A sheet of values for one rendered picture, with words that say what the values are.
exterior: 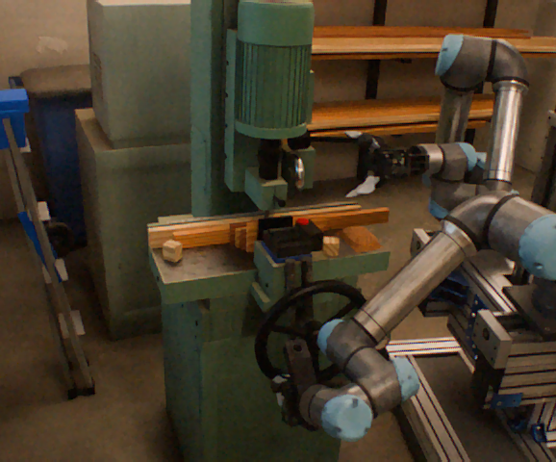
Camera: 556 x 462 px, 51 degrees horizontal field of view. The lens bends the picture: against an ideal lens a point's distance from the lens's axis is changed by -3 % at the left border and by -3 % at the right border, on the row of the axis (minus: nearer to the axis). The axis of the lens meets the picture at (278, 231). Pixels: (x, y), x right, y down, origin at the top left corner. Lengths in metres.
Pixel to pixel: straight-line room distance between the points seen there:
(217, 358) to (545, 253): 0.85
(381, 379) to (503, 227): 0.36
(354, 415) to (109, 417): 1.50
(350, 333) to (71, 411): 1.51
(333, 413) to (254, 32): 0.82
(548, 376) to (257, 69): 1.08
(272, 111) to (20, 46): 2.48
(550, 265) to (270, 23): 0.76
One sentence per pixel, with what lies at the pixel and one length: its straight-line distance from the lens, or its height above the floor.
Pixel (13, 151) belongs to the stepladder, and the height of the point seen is 1.00.
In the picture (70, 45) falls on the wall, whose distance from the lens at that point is 3.74.
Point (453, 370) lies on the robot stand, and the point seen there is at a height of 0.21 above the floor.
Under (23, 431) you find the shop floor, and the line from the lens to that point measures 2.42.
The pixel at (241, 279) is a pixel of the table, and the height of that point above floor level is 0.88.
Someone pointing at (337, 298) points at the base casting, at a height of 0.78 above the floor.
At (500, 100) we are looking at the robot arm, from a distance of 1.67.
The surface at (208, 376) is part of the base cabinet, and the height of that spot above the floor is 0.60.
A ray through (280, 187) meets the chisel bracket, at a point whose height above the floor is 1.06.
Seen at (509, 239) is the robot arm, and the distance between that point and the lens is 1.16.
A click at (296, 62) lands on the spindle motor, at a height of 1.38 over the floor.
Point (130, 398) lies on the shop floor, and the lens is 2.46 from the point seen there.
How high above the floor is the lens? 1.63
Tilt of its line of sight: 26 degrees down
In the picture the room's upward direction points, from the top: 3 degrees clockwise
